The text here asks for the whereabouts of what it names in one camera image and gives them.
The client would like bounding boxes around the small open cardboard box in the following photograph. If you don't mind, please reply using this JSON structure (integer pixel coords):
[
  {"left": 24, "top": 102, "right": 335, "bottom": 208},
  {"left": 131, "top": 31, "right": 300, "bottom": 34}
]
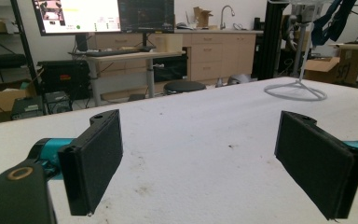
[{"left": 193, "top": 6, "right": 214, "bottom": 29}]

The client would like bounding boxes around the black frame post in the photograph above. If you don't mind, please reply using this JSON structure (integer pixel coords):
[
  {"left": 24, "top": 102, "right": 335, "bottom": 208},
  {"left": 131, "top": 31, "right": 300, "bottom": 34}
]
[{"left": 256, "top": 0, "right": 294, "bottom": 81}]

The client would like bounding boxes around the metal faucet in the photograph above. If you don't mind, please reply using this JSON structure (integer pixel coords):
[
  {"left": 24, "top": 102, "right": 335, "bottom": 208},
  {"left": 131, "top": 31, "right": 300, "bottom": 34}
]
[{"left": 219, "top": 5, "right": 236, "bottom": 31}]

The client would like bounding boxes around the black equipment case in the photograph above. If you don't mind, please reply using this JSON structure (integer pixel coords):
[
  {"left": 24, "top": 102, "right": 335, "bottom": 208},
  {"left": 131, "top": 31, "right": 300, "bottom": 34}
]
[{"left": 36, "top": 60, "right": 91, "bottom": 101}]

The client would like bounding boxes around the grey robot part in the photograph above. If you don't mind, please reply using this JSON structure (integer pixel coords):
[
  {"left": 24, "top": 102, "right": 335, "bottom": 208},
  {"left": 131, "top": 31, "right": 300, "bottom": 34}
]
[{"left": 218, "top": 74, "right": 256, "bottom": 89}]

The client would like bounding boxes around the black metal shelf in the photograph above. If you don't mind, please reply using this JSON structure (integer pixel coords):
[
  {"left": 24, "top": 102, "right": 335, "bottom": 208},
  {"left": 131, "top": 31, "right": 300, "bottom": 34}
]
[{"left": 0, "top": 0, "right": 42, "bottom": 94}]

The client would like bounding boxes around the cardboard box with papers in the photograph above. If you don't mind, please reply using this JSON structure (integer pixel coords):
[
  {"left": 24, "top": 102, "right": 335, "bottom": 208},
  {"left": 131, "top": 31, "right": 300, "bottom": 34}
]
[{"left": 0, "top": 81, "right": 37, "bottom": 126}]

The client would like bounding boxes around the dark computer monitor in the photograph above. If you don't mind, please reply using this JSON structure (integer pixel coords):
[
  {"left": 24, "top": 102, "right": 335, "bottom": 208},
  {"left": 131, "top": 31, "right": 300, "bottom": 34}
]
[{"left": 117, "top": 0, "right": 176, "bottom": 35}]

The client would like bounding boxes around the black keyboard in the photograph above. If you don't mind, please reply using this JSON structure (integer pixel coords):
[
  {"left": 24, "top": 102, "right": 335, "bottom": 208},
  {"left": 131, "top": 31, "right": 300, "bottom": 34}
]
[{"left": 84, "top": 46, "right": 157, "bottom": 58}]

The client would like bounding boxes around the white wire rack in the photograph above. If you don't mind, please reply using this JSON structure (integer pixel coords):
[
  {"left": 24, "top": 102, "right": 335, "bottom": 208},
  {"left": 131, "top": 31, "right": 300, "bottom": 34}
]
[{"left": 263, "top": 0, "right": 334, "bottom": 103}]

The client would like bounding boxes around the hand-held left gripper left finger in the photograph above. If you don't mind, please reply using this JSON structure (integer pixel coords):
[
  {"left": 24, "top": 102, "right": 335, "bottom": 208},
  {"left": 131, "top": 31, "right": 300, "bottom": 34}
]
[{"left": 31, "top": 108, "right": 124, "bottom": 217}]

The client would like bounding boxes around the black round stool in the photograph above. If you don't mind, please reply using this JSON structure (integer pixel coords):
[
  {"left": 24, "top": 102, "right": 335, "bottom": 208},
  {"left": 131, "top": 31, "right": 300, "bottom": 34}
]
[{"left": 163, "top": 80, "right": 207, "bottom": 96}]

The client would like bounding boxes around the bright computer monitor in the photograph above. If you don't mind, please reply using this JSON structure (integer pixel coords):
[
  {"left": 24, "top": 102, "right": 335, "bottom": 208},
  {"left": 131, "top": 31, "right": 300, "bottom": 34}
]
[{"left": 32, "top": 0, "right": 122, "bottom": 37}]

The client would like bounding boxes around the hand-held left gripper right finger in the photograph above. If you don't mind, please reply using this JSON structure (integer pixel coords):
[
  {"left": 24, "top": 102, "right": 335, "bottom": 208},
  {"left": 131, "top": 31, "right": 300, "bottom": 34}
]
[{"left": 274, "top": 110, "right": 358, "bottom": 220}]

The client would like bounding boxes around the black computer tower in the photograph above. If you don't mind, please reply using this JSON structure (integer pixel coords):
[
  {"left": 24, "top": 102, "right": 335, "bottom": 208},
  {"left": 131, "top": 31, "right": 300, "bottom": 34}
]
[
  {"left": 10, "top": 95, "right": 45, "bottom": 121},
  {"left": 44, "top": 91, "right": 73, "bottom": 115}
]

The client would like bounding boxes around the large cardboard box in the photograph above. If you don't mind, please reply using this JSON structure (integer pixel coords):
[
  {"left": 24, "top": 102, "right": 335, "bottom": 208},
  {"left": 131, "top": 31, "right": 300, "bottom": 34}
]
[{"left": 303, "top": 49, "right": 358, "bottom": 86}]

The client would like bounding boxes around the grey desk leg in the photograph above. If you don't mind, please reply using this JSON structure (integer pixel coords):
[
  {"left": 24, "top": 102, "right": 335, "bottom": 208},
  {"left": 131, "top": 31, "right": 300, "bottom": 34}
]
[{"left": 145, "top": 58, "right": 157, "bottom": 99}]

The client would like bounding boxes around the wooden cabinet row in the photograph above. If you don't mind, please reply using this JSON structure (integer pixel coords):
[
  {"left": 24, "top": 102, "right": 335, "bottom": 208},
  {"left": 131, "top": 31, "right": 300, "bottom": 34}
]
[{"left": 94, "top": 29, "right": 265, "bottom": 86}]

